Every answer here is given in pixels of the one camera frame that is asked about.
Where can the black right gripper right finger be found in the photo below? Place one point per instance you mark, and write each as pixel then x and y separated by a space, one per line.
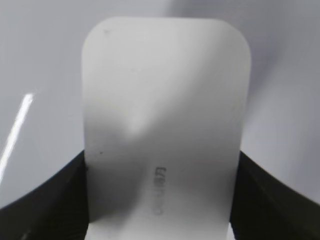
pixel 264 208

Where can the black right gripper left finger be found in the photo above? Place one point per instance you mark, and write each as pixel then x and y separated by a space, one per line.
pixel 56 210

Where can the white board eraser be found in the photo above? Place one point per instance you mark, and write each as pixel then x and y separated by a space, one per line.
pixel 163 106

